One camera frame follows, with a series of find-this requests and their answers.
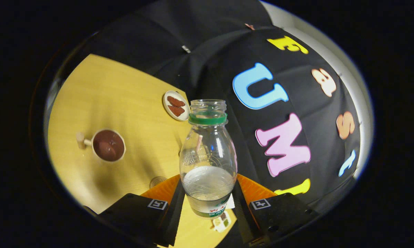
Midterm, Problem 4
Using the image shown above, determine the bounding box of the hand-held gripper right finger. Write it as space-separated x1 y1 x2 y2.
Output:
232 174 320 247

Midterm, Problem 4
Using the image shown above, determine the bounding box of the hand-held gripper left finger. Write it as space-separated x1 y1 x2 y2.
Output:
98 174 187 248

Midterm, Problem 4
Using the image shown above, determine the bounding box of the round wooden coaster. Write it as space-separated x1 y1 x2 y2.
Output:
149 176 168 189

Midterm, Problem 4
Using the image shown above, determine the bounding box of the clear juice liquid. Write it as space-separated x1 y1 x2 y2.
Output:
182 166 236 202

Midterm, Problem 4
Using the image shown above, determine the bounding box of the clear plastic bottle green ring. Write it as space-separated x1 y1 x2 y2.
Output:
179 99 238 219

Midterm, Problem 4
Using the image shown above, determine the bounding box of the beige cup with wooden handle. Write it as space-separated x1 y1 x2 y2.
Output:
76 129 126 163

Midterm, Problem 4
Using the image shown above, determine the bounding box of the small white dish with seeds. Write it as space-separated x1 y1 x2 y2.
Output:
212 211 232 233

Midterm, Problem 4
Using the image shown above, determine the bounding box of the white round plate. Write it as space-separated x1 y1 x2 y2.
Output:
162 90 191 122

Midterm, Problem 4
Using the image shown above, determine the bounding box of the wooden table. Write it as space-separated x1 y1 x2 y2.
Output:
48 53 238 248

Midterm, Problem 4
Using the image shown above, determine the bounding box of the black backdrop cloth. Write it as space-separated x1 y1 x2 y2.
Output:
86 0 362 247

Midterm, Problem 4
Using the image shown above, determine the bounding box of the wire mesh basket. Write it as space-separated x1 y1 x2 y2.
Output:
184 152 211 166

